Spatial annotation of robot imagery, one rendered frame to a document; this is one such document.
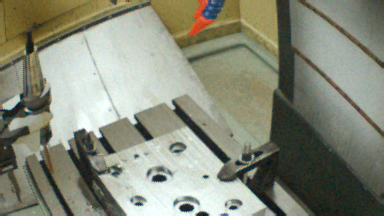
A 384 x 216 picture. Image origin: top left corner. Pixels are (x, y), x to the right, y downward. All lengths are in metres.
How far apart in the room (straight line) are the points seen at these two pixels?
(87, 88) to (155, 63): 0.24
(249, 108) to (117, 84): 0.43
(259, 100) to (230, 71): 0.19
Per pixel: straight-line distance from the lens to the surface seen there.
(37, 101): 0.73
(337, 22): 1.12
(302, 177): 1.51
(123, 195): 1.07
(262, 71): 2.11
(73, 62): 1.83
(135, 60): 1.84
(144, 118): 1.38
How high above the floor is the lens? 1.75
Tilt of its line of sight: 37 degrees down
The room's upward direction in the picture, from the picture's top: 2 degrees counter-clockwise
